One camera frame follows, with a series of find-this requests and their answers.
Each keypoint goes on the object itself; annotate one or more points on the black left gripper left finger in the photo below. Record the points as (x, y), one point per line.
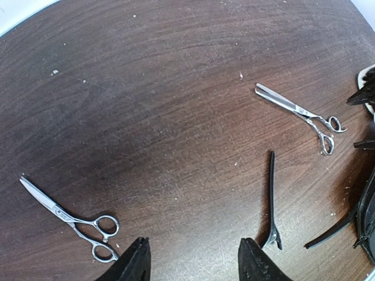
(133, 265)

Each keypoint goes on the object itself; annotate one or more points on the silver thinning scissors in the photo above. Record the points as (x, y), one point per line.
(332, 123)

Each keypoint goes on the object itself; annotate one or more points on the black hair clip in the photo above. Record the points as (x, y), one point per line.
(273, 233)
(341, 224)

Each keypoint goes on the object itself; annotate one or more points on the black zip tool case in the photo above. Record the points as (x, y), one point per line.
(365, 211)

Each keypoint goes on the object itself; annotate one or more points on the silver plain hair scissors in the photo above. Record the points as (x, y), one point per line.
(72, 221)

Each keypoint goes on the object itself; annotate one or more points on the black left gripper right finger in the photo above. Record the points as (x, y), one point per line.
(254, 263)

